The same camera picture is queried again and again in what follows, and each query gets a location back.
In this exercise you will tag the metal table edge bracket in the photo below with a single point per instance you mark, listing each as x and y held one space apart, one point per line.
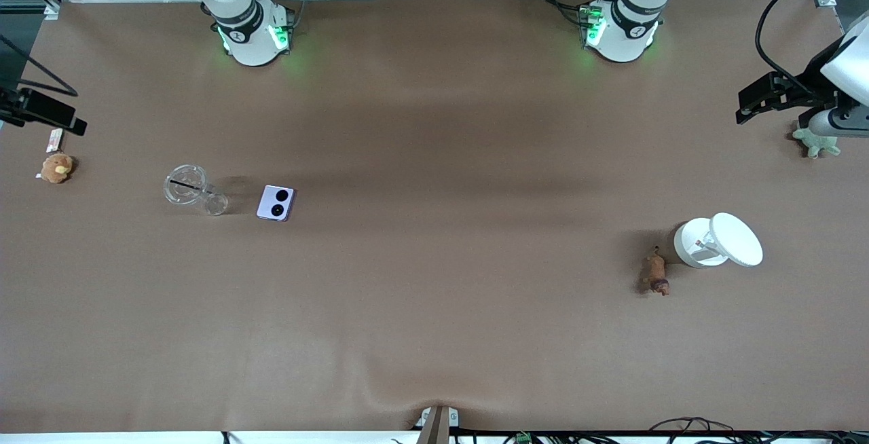
436 423

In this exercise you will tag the brown plush bear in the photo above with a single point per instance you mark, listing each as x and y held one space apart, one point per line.
56 168

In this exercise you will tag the brown table cover sheet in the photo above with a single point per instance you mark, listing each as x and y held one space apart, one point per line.
434 328

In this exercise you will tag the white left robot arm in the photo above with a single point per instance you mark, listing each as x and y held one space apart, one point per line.
624 30

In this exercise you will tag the lilac flip phone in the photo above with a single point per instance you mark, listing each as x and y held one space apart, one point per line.
268 199

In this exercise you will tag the white container with lid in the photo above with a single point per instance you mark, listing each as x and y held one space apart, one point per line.
736 237

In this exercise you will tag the small white card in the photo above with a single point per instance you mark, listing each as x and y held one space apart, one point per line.
54 140

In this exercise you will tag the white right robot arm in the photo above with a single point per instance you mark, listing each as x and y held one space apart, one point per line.
251 43

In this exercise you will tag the clear plastic cup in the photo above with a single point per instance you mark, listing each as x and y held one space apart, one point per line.
185 186

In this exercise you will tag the small brown toy dog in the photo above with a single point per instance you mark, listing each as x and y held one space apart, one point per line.
655 271

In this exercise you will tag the green plush turtle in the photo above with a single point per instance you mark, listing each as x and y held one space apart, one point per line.
821 145

